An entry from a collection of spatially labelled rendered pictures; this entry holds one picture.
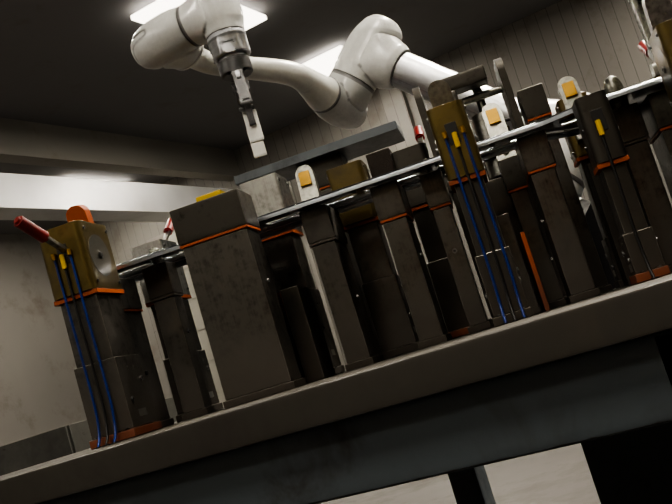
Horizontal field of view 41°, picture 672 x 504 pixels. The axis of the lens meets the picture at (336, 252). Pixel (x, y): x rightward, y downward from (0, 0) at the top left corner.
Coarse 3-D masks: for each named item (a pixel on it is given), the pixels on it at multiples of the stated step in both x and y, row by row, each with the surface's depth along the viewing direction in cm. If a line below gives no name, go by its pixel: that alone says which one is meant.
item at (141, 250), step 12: (156, 240) 182; (132, 252) 183; (144, 252) 182; (144, 264) 182; (180, 276) 186; (144, 288) 182; (144, 300) 182; (156, 324) 182; (192, 324) 186; (168, 360) 180; (204, 360) 185; (168, 372) 180; (204, 372) 183; (216, 396) 185; (180, 408) 179; (216, 408) 182; (180, 420) 178
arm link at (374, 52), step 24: (360, 24) 247; (384, 24) 245; (360, 48) 244; (384, 48) 242; (408, 48) 246; (360, 72) 244; (384, 72) 243; (408, 72) 241; (432, 72) 239; (456, 72) 240; (576, 168) 221
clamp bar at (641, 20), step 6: (630, 0) 170; (636, 0) 171; (630, 6) 172; (636, 6) 169; (636, 12) 169; (642, 12) 170; (636, 18) 170; (642, 18) 169; (642, 24) 168; (642, 30) 169; (648, 30) 169; (648, 36) 168; (648, 42) 168; (648, 48) 169; (654, 60) 167
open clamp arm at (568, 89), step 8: (560, 80) 172; (568, 80) 172; (560, 88) 172; (568, 88) 170; (576, 88) 171; (560, 96) 172; (568, 96) 170; (576, 96) 170; (568, 104) 170; (576, 136) 168
